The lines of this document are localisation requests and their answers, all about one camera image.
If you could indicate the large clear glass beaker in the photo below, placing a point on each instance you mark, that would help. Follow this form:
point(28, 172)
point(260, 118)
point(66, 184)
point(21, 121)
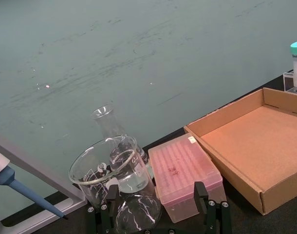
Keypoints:
point(90, 181)

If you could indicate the clear plastic tube rack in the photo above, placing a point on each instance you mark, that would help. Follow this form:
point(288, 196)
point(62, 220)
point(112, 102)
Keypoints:
point(287, 81)

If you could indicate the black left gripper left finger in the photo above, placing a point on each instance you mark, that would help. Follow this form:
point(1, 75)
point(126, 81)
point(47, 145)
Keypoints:
point(110, 195)

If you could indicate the pink pipette tip box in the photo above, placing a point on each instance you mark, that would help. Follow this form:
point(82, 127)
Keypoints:
point(180, 168)

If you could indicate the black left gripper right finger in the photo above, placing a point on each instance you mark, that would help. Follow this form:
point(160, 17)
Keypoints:
point(200, 195)

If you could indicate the shallow brown cardboard tray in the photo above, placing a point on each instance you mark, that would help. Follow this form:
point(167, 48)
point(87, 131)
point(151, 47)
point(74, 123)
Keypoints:
point(250, 146)

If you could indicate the clear glass conical flask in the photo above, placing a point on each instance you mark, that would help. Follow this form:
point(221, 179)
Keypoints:
point(106, 126)

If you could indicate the grey pipette stand frame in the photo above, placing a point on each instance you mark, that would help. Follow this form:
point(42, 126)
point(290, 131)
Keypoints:
point(48, 180)

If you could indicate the blue and white pipette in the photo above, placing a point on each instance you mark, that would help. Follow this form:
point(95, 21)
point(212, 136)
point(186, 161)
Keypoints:
point(9, 179)

